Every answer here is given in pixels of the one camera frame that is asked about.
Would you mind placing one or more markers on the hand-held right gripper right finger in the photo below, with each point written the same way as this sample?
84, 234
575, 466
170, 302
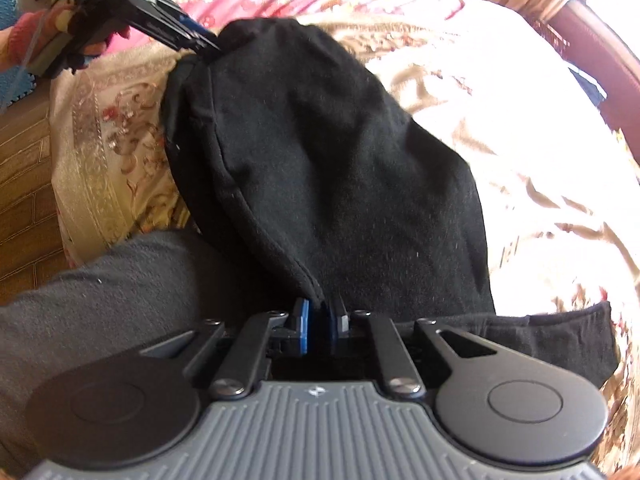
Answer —
331, 327

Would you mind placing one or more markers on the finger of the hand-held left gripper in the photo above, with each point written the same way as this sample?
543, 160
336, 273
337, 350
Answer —
175, 35
165, 7

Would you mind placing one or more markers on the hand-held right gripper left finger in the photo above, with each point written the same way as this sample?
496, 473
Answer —
303, 327

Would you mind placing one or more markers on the black pants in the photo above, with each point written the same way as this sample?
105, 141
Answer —
325, 160

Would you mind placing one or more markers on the person's left forearm pink sleeve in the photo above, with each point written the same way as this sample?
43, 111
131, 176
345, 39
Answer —
22, 32

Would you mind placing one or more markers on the blue foam floor mat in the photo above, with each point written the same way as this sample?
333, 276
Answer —
11, 7

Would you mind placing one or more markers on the person's grey trouser leg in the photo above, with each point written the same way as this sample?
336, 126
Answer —
110, 300

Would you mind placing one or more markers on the floral satin bedspread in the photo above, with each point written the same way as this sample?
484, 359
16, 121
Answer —
500, 110

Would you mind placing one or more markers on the dark red bed headboard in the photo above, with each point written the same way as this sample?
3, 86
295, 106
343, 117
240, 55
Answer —
612, 75

